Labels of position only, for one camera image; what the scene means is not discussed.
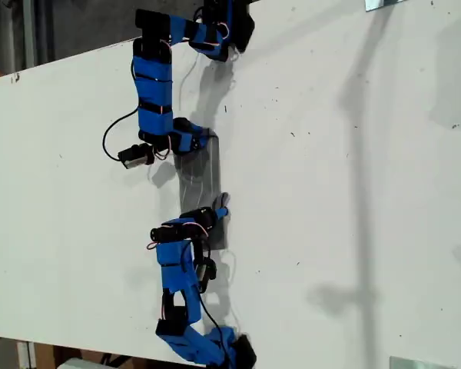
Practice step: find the black base clamp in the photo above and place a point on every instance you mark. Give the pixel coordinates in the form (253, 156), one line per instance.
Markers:
(246, 27)
(247, 350)

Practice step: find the white table leg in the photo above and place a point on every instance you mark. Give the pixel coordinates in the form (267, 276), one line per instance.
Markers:
(25, 353)

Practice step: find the black camera stalk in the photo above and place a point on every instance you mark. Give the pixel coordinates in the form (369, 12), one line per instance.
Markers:
(197, 250)

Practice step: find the grey white-striped towel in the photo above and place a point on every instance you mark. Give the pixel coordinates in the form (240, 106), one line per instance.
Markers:
(199, 180)

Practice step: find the steel bracket plate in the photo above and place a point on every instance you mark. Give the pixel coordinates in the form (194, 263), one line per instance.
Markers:
(376, 4)

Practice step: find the grey metal post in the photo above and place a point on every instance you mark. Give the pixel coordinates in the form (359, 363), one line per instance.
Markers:
(28, 30)

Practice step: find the black camera box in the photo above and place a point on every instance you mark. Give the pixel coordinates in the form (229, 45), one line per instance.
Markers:
(132, 157)
(205, 274)

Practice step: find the white plastic container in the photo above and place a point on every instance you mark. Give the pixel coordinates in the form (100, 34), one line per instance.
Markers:
(77, 365)

